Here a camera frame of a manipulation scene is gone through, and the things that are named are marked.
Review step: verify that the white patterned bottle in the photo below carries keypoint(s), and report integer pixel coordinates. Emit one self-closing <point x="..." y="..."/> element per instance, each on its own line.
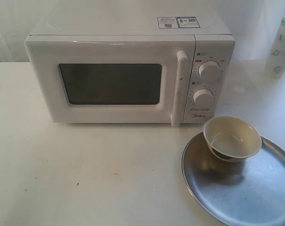
<point x="275" y="65"/>

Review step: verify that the white upper microwave knob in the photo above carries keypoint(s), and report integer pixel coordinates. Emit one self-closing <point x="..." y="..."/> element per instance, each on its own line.
<point x="209" y="71"/>

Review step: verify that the cream bowl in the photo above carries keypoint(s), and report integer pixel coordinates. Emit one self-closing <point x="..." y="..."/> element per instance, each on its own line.
<point x="231" y="139"/>

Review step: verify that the round metal tray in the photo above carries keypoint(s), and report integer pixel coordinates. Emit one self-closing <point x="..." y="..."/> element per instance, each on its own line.
<point x="246" y="193"/>

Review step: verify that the white microwave oven body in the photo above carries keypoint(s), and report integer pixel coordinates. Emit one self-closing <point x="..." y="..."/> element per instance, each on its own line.
<point x="214" y="41"/>

